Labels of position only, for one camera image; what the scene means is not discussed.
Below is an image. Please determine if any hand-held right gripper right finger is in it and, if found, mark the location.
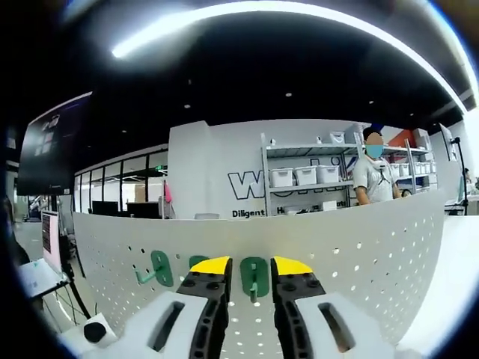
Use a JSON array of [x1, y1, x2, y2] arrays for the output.
[[269, 255, 400, 359]]

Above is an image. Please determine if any white perforated mounting plate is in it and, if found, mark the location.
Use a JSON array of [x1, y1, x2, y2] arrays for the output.
[[72, 191, 447, 359]]

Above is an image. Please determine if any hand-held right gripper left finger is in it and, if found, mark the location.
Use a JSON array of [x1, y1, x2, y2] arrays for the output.
[[111, 255, 234, 359]]

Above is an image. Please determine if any white storage bin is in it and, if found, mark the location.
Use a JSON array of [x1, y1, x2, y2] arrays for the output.
[[317, 165, 341, 185], [269, 168, 295, 188], [294, 166, 319, 186]]

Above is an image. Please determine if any green hook assembly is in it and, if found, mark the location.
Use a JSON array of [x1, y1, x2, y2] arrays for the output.
[[239, 256, 269, 303], [188, 254, 211, 271], [132, 249, 174, 288]]

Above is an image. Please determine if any pink cloth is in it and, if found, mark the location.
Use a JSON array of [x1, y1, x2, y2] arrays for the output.
[[162, 180, 175, 220]]

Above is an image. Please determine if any black monitor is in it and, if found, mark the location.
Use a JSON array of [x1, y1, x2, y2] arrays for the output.
[[91, 200, 127, 218], [126, 201, 161, 220]]

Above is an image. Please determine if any curved ceiling light strip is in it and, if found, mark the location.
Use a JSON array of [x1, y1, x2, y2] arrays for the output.
[[111, 2, 472, 113]]

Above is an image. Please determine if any desk monitor with text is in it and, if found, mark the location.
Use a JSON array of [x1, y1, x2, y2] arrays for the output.
[[40, 210, 64, 274]]

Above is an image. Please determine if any large dark wall screen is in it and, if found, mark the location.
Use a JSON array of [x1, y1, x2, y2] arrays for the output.
[[16, 91, 94, 195]]

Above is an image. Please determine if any white side desk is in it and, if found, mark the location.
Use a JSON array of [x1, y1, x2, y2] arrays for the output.
[[17, 259, 71, 299]]

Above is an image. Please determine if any black round object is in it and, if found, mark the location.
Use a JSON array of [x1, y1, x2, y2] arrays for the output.
[[82, 321, 107, 343]]

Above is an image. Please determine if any black tripod stand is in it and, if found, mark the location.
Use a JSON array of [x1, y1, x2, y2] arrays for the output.
[[448, 135, 472, 217]]

